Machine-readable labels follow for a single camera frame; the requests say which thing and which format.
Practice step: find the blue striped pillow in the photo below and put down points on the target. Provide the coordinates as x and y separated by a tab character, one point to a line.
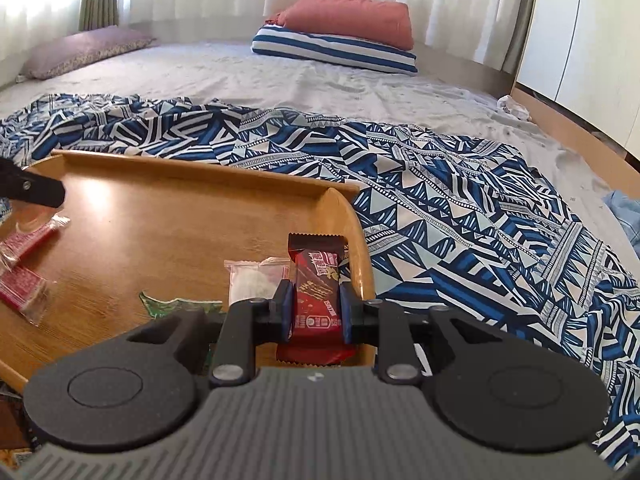
340	52

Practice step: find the white wardrobe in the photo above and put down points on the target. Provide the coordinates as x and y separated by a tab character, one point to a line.
590	35

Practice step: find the dark red wafer packet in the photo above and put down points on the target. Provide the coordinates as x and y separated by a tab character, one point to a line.
315	285

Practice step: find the blue patterned blanket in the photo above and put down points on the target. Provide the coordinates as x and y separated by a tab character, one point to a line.
450	210

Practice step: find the purple pillow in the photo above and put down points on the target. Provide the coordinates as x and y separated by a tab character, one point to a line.
85	50

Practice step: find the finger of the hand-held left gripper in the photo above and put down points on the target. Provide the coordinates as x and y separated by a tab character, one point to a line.
40	191

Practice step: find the white tissue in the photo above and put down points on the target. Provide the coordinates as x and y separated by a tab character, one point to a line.
512	107

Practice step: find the green pea packet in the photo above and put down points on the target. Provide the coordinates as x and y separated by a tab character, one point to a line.
170	306

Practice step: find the pink pillow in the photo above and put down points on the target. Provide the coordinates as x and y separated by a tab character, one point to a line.
350	17

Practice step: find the light blue cloth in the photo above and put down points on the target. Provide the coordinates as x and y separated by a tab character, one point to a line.
625	215

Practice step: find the white candy packet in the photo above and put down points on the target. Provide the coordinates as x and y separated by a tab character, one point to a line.
250	285

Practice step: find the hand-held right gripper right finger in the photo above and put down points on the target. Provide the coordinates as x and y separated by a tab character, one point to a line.
347	312

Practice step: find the grey bed sheet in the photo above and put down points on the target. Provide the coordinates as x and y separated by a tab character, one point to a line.
250	85

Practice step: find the wooden tray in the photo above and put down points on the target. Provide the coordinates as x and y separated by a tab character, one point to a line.
150	230

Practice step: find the red biscuit packet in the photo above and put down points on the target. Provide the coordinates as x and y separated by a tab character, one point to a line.
20	287
27	242

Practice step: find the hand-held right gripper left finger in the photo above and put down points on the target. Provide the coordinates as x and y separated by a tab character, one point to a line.
285	312

